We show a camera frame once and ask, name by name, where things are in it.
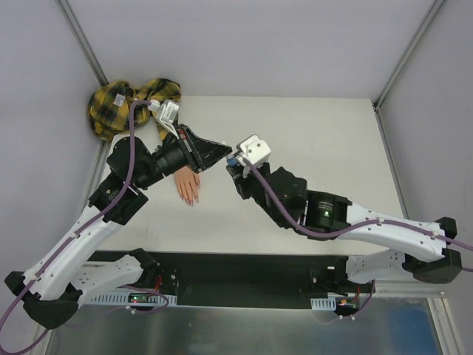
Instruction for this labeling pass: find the purple cable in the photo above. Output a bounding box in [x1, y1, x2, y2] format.
[242, 162, 473, 274]
[0, 99, 156, 352]

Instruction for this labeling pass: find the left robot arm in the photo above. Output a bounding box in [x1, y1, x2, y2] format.
[5, 124, 232, 330]

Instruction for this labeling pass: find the yellow plaid shirt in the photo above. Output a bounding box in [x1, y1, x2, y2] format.
[86, 78, 182, 141]

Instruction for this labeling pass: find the left aluminium frame post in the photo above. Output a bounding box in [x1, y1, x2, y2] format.
[55, 0, 109, 86]

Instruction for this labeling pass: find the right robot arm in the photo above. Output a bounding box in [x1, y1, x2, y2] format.
[226, 162, 463, 284]

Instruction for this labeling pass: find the aluminium frame post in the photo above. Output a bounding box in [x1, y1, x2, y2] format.
[55, 0, 109, 86]
[372, 0, 448, 112]

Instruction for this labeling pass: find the blue nail polish bottle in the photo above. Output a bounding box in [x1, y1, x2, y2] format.
[226, 157, 238, 166]

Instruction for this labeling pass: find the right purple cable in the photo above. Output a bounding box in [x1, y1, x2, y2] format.
[242, 162, 473, 274]

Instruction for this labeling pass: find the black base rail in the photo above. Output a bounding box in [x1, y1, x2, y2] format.
[90, 250, 413, 308]

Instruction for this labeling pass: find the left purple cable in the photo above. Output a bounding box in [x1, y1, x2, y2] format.
[0, 99, 156, 352]

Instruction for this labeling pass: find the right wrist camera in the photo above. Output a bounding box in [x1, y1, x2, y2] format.
[235, 134, 271, 167]

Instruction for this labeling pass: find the left white cable duct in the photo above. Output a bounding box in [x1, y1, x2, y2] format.
[94, 291, 177, 307]

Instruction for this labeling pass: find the white cable duct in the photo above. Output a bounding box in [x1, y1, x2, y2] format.
[310, 296, 359, 311]
[94, 291, 177, 307]

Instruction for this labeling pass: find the mannequin hand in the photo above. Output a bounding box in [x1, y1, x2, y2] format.
[174, 166, 200, 207]

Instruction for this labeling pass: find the right white cable duct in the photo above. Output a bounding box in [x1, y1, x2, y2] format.
[310, 296, 359, 311]

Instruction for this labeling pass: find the right aluminium frame post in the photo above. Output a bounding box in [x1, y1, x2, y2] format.
[372, 0, 448, 112]

